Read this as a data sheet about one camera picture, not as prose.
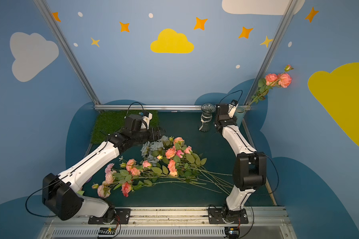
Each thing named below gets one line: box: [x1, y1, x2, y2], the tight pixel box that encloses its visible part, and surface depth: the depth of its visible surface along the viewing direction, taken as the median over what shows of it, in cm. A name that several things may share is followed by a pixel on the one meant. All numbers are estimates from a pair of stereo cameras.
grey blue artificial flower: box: [140, 135, 169, 167], surface depth 90 cm
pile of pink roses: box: [91, 136, 235, 199], surface depth 88 cm
